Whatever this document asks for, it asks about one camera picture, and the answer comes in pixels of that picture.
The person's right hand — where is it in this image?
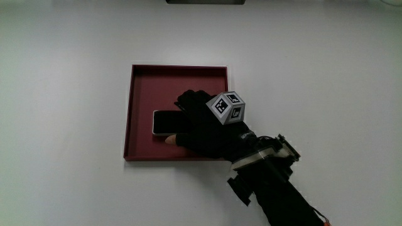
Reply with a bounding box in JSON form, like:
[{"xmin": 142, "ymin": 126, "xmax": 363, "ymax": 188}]
[{"xmin": 165, "ymin": 89, "xmax": 259, "ymax": 161}]

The black smartphone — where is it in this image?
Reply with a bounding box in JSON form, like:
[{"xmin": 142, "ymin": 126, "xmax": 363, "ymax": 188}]
[{"xmin": 152, "ymin": 109, "xmax": 192, "ymax": 137}]

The dark red square tray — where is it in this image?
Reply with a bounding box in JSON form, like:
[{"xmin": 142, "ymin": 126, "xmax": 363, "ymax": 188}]
[{"xmin": 123, "ymin": 64, "xmax": 229, "ymax": 162}]

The black object at table edge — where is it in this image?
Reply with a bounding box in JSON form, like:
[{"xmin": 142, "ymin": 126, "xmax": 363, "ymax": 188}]
[{"xmin": 165, "ymin": 0, "xmax": 246, "ymax": 5}]

